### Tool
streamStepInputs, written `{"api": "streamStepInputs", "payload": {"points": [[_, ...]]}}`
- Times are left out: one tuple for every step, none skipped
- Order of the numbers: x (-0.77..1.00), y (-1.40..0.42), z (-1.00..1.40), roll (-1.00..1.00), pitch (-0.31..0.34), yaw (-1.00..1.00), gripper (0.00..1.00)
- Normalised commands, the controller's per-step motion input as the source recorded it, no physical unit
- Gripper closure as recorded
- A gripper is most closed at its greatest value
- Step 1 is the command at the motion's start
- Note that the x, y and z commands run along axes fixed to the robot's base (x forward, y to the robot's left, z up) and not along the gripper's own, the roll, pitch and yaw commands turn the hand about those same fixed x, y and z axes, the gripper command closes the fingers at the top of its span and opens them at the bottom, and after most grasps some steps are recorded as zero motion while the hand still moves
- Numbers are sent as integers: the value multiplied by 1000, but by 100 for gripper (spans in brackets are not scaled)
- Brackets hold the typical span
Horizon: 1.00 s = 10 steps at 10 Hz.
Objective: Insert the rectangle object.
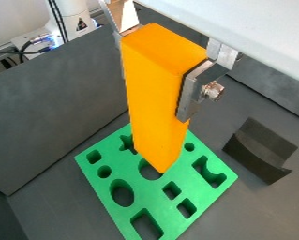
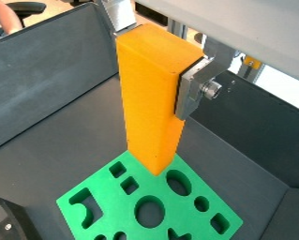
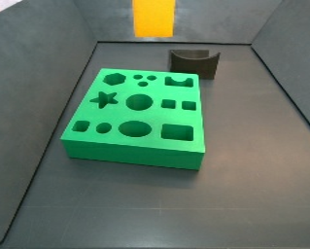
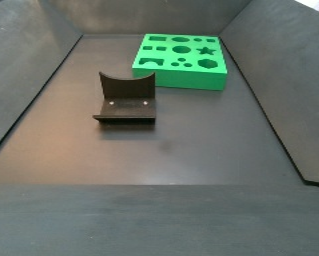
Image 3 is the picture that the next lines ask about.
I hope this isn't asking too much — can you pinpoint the orange rectangular panel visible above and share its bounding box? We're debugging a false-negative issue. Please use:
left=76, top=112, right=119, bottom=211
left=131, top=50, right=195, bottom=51
left=132, top=0, right=175, bottom=38

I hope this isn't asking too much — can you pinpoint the dark grey curved block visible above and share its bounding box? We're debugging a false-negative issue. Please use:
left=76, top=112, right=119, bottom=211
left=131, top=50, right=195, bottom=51
left=168, top=50, right=220, bottom=80

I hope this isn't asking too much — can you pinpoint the green shape sorter block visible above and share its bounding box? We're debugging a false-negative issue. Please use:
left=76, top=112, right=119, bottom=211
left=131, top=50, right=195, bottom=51
left=61, top=68, right=204, bottom=170

